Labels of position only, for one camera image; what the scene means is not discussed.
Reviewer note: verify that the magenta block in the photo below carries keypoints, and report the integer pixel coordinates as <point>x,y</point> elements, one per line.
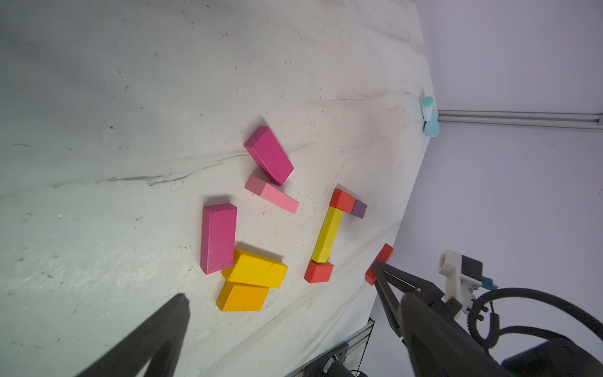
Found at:
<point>218,237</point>
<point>269,155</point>

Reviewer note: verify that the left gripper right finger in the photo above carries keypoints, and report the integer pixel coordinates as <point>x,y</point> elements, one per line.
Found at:
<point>437,348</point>

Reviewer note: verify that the magenta block lower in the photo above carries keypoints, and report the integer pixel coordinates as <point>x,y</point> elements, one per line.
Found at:
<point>218,237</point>

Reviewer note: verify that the purple block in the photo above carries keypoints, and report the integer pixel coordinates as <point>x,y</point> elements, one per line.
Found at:
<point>359,209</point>

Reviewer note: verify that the yellow large block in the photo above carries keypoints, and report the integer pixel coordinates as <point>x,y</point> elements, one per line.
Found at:
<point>253,269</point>

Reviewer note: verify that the orange block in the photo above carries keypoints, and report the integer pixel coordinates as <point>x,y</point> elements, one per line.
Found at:
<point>237,297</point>

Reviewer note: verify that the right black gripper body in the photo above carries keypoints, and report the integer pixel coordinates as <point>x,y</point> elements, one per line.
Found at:
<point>555,357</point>

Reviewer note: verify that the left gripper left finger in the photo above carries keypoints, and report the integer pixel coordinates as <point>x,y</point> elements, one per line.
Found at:
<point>155,345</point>

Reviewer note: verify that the magenta block upper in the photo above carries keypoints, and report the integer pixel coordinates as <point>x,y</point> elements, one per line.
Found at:
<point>269,155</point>

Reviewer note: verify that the light pink block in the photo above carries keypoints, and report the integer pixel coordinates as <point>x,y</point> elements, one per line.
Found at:
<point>270,193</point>

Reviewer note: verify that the teal scoop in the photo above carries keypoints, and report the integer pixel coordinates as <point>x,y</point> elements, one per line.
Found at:
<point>431,127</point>

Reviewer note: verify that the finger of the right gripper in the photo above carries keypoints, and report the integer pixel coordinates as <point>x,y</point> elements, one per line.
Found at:
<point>393,285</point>

